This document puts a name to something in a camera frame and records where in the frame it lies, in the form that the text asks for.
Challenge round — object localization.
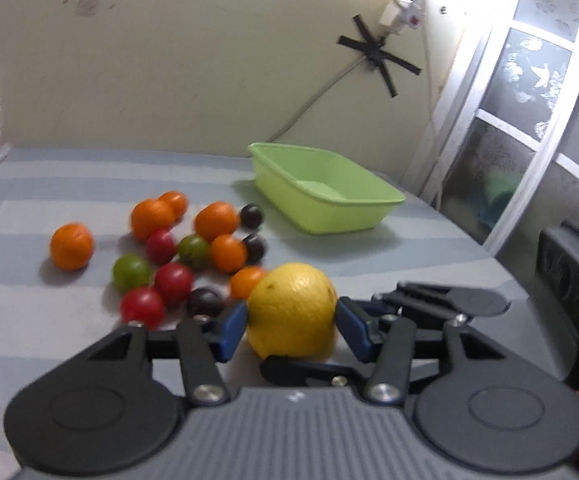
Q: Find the dark plum front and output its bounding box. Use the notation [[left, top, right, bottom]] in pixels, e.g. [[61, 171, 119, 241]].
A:
[[185, 287, 225, 318]]

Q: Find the large yellow citrus fruit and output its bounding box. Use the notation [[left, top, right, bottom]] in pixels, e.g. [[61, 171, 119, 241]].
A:
[[247, 262, 338, 361]]

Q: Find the small orange back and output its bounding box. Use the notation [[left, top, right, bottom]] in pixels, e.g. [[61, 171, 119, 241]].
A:
[[159, 191, 188, 222]]

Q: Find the grey wall cable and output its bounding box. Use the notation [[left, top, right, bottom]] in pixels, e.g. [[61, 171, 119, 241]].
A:
[[266, 56, 371, 144]]

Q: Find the dark plum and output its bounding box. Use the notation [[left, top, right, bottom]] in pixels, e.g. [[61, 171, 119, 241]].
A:
[[242, 233, 268, 264], [185, 287, 225, 318], [239, 203, 264, 231]]

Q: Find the red tomato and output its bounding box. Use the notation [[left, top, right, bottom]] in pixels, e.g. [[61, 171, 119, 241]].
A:
[[154, 262, 194, 308], [145, 229, 178, 266], [119, 286, 167, 330]]

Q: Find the green plastic basin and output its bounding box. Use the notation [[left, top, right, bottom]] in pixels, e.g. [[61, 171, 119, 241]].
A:
[[248, 142, 405, 235]]

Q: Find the green tomato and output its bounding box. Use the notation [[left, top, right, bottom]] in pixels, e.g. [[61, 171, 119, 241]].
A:
[[111, 254, 152, 294], [178, 234, 210, 272]]

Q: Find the red tomato front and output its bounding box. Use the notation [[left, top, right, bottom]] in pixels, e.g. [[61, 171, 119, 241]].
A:
[[119, 286, 167, 330]]

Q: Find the white window frame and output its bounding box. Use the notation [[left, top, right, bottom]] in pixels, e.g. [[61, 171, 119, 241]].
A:
[[404, 0, 579, 260]]

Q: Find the striped blue white cloth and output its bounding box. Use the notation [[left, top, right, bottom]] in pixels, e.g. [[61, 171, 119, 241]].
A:
[[0, 148, 574, 479]]

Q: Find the dark plum back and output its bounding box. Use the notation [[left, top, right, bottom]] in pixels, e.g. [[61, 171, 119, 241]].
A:
[[239, 203, 264, 231]]

